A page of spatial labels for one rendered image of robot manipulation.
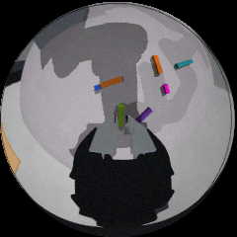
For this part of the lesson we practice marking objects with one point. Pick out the lime green rod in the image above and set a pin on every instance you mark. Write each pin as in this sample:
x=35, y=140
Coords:
x=120, y=114

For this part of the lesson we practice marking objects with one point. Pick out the purple rod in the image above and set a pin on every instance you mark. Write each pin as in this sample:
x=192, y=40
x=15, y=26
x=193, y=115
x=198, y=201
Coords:
x=144, y=115

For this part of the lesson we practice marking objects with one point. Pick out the turquoise rod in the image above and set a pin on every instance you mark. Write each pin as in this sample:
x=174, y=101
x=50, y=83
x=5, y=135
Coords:
x=183, y=63

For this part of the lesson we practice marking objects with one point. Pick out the small magenta block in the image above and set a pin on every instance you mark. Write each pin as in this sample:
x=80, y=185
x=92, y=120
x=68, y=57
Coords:
x=166, y=88

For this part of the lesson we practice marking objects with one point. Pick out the orange rod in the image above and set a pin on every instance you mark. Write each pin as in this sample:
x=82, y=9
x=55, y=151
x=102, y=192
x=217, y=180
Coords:
x=111, y=82
x=157, y=64

